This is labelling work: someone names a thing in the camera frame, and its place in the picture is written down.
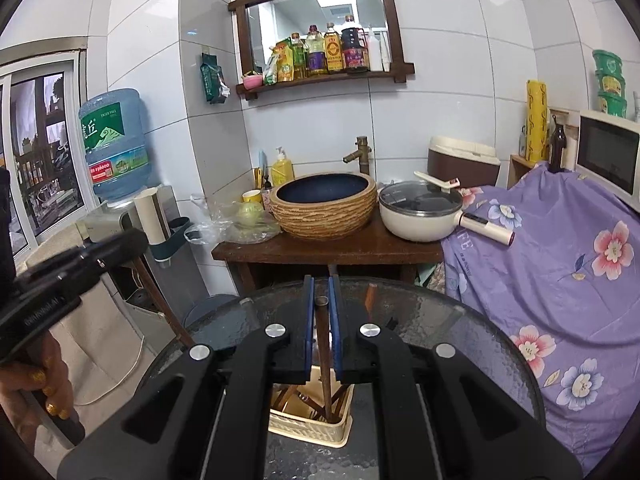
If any bottle with orange label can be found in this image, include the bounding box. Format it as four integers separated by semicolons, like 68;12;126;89
324;22;343;73

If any grey water dispenser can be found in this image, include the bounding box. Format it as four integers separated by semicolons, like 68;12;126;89
75;184;211;346

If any blue water bottle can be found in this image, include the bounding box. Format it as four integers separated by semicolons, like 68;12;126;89
78;88;152;201

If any green oil bottle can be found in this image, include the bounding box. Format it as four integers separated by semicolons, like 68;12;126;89
290;33;307;81

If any beige cloth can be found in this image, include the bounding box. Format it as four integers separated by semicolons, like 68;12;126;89
45;265;171;461

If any white cable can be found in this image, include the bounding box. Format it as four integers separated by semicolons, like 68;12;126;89
75;335;147;407

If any green hanging packet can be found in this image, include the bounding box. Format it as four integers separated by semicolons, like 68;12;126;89
200;52;227;106

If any wooden box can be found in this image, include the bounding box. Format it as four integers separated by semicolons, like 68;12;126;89
507;107;571;191

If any oil bottle with purple label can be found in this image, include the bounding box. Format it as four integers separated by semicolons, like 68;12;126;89
305;24;328;78

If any pale green vegetable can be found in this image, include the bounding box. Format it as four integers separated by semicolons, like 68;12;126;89
235;202;267;227

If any brown and white rice cooker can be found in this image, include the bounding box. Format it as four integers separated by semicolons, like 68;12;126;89
427;135;501;191

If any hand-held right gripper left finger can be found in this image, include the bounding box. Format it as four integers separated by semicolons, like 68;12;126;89
56;275;317;480

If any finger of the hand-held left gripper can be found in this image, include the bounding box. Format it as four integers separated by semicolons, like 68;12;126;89
61;228;150;289

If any wooden framed mirror shelf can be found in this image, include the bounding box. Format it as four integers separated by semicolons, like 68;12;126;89
227;0;416;101

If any white microwave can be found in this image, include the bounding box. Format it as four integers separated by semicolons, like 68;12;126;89
575;110;640;203

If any cream plastic utensil holder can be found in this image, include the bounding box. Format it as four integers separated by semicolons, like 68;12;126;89
268;365;355;449

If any bronze faucet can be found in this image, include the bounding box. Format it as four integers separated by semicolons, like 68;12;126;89
342;136;375;177

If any dark soy sauce bottle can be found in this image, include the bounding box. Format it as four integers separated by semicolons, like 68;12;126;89
341;15;371;73

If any teal cup holder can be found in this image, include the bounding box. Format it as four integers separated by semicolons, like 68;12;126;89
150;216;193;262

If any person's left hand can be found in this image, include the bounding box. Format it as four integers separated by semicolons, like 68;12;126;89
0;332;77;421

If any white pan with glass lid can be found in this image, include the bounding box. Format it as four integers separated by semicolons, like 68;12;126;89
378;181;516;247

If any clear plastic bag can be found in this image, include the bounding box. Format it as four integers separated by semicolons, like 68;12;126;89
184;192;282;246

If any blue handled tool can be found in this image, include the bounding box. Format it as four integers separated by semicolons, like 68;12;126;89
254;150;271;191

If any yellow pouch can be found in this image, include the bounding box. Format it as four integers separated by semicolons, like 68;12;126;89
274;37;296;83

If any woven basin sink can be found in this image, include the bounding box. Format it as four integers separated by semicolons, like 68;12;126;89
270;172;378;241

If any white paper cup stack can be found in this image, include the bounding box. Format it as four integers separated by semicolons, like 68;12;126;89
133;187;171;246

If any dark wooden cabinet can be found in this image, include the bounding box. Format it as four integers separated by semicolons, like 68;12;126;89
211;220;446;301

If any brown glass bottle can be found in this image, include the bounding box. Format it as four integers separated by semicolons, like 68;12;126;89
548;115;568;173

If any yellow roll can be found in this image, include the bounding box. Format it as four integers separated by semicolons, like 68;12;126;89
525;79;549;163

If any white rice paddle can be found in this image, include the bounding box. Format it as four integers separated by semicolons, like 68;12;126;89
414;171;461;193

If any green and white pouch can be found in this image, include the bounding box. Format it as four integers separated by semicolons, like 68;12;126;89
263;45;278;86

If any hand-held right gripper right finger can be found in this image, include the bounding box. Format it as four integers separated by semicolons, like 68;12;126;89
329;275;583;480

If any yellow soap dispenser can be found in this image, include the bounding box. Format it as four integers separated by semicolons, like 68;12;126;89
270;146;296;187

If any window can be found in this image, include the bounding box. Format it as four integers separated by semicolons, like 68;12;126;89
0;42;101;261

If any purple floral cloth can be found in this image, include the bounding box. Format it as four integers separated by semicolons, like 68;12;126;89
440;162;640;436

